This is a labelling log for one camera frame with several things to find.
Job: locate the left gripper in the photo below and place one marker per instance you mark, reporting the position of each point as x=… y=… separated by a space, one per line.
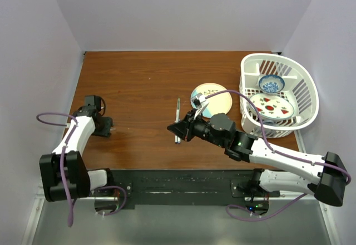
x=104 y=132

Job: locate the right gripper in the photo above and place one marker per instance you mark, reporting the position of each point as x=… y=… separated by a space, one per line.
x=184 y=129

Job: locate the thin green white pen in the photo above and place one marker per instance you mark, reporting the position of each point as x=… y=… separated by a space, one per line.
x=177 y=114

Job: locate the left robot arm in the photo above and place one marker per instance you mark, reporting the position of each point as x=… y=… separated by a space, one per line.
x=63 y=172

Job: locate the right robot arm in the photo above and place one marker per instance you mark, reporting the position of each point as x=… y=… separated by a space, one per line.
x=324 y=177

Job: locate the cream and blue plate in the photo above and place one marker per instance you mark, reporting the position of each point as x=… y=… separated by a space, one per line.
x=222 y=103

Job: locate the watermelon pattern plate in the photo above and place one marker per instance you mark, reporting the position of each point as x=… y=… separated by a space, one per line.
x=272 y=107

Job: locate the blue patterned bowl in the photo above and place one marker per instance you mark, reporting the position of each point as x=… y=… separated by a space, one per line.
x=271 y=84

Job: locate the white plastic basket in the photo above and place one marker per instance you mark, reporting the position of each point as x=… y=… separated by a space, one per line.
x=299 y=90

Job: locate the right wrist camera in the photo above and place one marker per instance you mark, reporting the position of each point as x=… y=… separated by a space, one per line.
x=200 y=103

